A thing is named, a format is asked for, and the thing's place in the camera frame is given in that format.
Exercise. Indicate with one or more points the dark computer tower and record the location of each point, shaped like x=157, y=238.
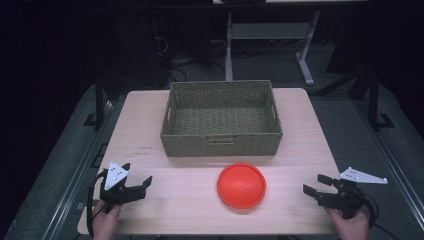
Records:
x=140, y=50

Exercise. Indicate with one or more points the grey metal desk frame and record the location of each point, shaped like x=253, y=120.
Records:
x=266, y=31

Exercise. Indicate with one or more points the person's left hand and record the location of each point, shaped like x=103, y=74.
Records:
x=105, y=223

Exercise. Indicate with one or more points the red round plate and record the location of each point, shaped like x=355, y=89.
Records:
x=241, y=185

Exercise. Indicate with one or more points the black metal stand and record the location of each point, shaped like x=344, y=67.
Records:
x=374, y=100
x=99, y=100

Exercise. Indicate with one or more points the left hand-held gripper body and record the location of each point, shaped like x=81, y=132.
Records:
x=115, y=193

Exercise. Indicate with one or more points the green woven basket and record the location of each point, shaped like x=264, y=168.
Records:
x=220, y=146

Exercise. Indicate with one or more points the metal floor rail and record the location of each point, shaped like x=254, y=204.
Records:
x=388, y=160
x=78, y=173

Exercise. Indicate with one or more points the person's right hand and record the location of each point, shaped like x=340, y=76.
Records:
x=353, y=230

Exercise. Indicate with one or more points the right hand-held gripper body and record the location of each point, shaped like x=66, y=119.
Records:
x=345, y=200

